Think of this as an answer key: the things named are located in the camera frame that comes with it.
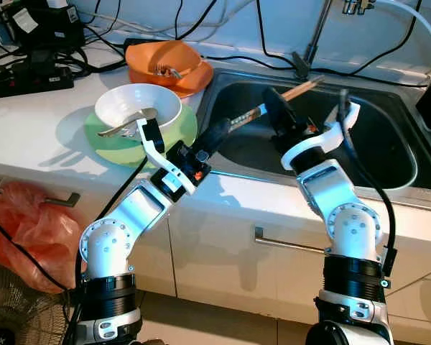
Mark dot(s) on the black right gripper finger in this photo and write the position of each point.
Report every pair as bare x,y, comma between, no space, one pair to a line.
279,111

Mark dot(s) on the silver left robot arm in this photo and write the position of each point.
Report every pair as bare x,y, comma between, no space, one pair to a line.
108,244

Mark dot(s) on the white bowl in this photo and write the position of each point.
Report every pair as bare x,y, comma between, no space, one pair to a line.
140,99

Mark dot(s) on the white cabinet door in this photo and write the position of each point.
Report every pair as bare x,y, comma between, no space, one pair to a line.
151,251
223,273

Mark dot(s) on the small metal cutlery piece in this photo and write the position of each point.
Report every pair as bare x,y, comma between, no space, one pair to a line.
169,70

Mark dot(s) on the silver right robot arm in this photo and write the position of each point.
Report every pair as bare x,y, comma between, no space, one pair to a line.
352,230

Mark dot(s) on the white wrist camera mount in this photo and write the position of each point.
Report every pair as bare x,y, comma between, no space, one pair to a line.
152,135
330,136

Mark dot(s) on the orange plate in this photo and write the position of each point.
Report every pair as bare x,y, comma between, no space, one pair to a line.
201,77

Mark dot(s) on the wooden chopstick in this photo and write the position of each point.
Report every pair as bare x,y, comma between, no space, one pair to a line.
305,88

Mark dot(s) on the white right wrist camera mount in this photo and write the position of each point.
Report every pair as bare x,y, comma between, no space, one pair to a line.
330,136

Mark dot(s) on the stainless steel sink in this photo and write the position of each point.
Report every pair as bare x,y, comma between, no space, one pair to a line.
388,144

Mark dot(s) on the black power adapter box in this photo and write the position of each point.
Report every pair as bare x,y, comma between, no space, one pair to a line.
43,29

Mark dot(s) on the orange bowl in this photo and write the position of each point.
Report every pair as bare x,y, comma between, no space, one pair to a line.
154,54

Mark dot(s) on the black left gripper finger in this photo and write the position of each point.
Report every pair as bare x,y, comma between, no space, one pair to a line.
215,138

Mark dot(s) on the dark metal faucet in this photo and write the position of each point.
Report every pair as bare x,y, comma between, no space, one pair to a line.
302,61

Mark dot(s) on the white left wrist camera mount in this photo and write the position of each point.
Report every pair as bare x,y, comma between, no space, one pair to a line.
152,135

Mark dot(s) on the metal spoon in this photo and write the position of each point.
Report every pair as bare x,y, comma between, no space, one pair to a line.
122,126

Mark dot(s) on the floor fan with grille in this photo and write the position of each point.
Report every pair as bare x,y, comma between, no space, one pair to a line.
21,316

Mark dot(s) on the black power strip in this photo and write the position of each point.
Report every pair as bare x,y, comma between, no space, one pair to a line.
21,79

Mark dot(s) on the green plate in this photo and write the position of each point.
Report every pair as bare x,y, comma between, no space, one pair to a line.
115,151

